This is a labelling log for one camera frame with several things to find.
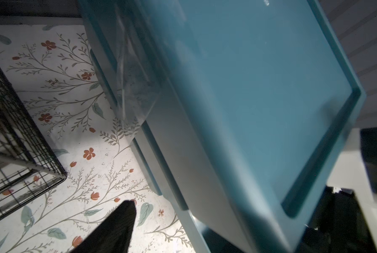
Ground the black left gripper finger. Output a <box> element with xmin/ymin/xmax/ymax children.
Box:
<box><xmin>72</xmin><ymin>200</ymin><xmax>136</xmax><ymax>253</ymax></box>

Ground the teal two-drawer cabinet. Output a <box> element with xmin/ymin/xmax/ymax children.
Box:
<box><xmin>79</xmin><ymin>1</ymin><xmax>365</xmax><ymax>253</ymax></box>

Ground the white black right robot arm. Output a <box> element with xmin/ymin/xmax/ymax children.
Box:
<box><xmin>297</xmin><ymin>127</ymin><xmax>377</xmax><ymax>253</ymax></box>

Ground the clear adhesive tape strip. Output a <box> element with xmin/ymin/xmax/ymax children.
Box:
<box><xmin>116</xmin><ymin>14</ymin><xmax>161</xmax><ymax>142</ymax></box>

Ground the black wire desk rack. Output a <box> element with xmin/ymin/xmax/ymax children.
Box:
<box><xmin>0</xmin><ymin>68</ymin><xmax>67</xmax><ymax>221</ymax></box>

